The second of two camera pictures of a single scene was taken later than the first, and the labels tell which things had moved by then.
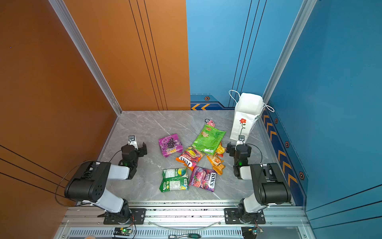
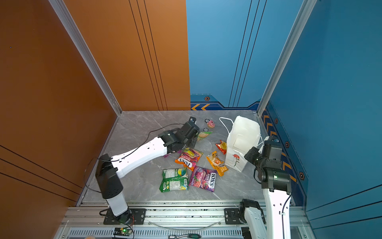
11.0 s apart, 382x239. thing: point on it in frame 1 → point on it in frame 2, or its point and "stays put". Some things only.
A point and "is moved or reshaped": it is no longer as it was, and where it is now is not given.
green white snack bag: x=174 y=179 stays put
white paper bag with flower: x=248 y=108 is moved or reshaped
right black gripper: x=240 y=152 → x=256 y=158
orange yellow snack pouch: x=216 y=163 stays put
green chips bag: x=209 y=139 is moved or reshaped
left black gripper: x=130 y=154 → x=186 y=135
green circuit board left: x=121 y=231 stays put
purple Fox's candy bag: x=203 y=178 stays put
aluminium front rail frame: x=85 y=220 stays put
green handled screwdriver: x=192 y=235 stays put
